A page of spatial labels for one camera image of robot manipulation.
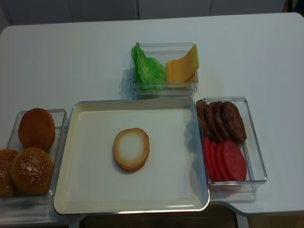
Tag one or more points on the brown patty rightmost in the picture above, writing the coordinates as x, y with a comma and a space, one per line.
233, 122

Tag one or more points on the clear bun container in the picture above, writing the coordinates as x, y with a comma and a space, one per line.
55, 152

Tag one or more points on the tomato slice leftmost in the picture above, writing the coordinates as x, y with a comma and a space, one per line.
206, 148

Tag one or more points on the clear patty tomato container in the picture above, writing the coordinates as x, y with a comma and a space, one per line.
256, 173

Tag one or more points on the sesame bun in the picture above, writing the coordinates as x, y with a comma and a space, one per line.
6, 158
31, 171

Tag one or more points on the stacked yellow cheese slices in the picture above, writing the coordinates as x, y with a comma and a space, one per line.
172, 76

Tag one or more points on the brown patty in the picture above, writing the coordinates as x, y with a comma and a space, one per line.
211, 123
233, 122
200, 105
218, 121

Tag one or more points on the sesame top bun left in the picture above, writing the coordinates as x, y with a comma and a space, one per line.
6, 158

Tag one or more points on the bottom bun back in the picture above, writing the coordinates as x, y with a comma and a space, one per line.
37, 129

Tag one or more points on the upright yellow cheese slice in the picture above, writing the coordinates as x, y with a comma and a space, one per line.
187, 65

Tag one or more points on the sesame top bun right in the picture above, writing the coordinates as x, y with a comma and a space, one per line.
31, 171

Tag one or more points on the bun front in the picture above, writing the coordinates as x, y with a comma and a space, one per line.
131, 149

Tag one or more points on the brown patty leftmost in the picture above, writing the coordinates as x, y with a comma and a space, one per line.
200, 105

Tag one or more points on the tomato slice rightmost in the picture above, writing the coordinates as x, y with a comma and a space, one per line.
234, 161

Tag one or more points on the white metal serving tray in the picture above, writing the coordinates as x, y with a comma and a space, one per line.
172, 179

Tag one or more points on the green lettuce leaf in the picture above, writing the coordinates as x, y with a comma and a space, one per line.
149, 72

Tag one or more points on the tomato slice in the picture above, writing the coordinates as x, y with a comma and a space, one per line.
213, 162
206, 148
219, 162
234, 161

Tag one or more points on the clear lettuce cheese container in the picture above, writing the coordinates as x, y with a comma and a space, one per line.
163, 53

